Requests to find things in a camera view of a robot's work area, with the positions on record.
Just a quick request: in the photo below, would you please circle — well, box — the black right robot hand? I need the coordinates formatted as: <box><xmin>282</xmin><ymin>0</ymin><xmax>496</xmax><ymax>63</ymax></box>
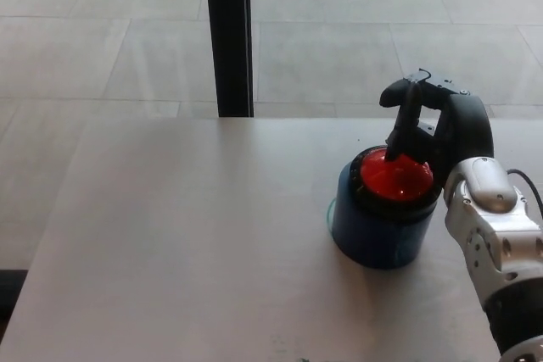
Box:
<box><xmin>378</xmin><ymin>67</ymin><xmax>496</xmax><ymax>188</ymax></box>

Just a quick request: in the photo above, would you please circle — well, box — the red dome push button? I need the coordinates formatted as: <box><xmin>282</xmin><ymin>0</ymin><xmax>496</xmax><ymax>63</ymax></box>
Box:
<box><xmin>348</xmin><ymin>145</ymin><xmax>439</xmax><ymax>224</ymax></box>

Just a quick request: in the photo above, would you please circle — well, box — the dark blue cylindrical base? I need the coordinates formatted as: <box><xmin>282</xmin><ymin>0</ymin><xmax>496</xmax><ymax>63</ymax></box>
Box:
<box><xmin>325</xmin><ymin>166</ymin><xmax>434</xmax><ymax>271</ymax></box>

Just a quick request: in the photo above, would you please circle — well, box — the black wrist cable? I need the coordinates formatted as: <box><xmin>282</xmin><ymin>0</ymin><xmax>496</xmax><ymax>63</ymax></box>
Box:
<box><xmin>507</xmin><ymin>169</ymin><xmax>543</xmax><ymax>217</ymax></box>

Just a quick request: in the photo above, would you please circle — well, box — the black vertical window frame post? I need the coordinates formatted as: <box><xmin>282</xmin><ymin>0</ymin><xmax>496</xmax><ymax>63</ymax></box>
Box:
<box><xmin>204</xmin><ymin>0</ymin><xmax>255</xmax><ymax>119</ymax></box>

